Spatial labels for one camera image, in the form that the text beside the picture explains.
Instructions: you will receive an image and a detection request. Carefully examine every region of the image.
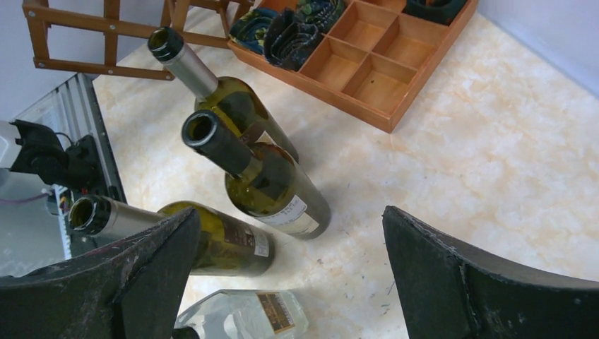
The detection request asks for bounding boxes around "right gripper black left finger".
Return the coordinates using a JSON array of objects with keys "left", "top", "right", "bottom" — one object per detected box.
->
[{"left": 1, "top": 208, "right": 200, "bottom": 338}]

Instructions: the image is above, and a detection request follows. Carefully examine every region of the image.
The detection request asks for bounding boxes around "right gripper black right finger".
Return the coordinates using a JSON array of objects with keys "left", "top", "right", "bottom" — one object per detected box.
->
[{"left": 382, "top": 206, "right": 598, "bottom": 338}]

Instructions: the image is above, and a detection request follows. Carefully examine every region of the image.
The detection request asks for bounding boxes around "clear liquor bottle brown label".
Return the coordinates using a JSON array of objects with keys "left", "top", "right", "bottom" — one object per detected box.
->
[{"left": 171, "top": 290, "right": 309, "bottom": 338}]

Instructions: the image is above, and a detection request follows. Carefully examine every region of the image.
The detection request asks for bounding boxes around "green wine bottle silver foil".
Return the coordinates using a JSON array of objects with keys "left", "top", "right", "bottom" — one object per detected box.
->
[{"left": 68, "top": 195, "right": 275, "bottom": 277}]

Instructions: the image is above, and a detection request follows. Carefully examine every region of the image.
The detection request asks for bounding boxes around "green wine bottle black neck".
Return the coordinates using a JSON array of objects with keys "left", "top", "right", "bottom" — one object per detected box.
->
[{"left": 182, "top": 109, "right": 331, "bottom": 239}]

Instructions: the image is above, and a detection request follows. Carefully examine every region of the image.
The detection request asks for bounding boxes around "green wine bottle silver neck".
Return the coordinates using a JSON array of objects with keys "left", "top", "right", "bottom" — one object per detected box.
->
[{"left": 147, "top": 27, "right": 299, "bottom": 161}]

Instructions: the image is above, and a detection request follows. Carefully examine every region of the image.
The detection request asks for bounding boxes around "brown wooden wine rack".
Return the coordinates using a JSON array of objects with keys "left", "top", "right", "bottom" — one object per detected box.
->
[{"left": 22, "top": 0, "right": 254, "bottom": 81}]

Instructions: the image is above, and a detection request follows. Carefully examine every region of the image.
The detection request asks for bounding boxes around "wooden compartment tray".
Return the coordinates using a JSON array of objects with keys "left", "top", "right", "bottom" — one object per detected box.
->
[{"left": 229, "top": 1, "right": 478, "bottom": 132}]

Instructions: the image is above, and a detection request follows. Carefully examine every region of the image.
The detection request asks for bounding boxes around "rolled dark sock far corner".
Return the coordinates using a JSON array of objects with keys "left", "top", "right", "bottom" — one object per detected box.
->
[{"left": 403, "top": 0, "right": 466, "bottom": 25}]

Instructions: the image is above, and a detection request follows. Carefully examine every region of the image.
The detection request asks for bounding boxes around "rolled dark blue sock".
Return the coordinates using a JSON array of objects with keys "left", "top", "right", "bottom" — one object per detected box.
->
[{"left": 229, "top": 8, "right": 278, "bottom": 55}]

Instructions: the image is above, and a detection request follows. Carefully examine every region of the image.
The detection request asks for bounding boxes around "rolled black sock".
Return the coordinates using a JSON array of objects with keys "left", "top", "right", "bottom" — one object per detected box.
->
[{"left": 263, "top": 8, "right": 324, "bottom": 71}]

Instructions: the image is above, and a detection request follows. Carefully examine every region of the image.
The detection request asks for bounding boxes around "white cable duct strip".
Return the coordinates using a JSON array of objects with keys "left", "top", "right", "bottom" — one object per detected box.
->
[{"left": 52, "top": 184, "right": 73, "bottom": 260}]

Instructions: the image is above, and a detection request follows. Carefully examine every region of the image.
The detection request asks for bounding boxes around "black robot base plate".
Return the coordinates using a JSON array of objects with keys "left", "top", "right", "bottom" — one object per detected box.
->
[{"left": 1, "top": 119, "right": 126, "bottom": 214}]

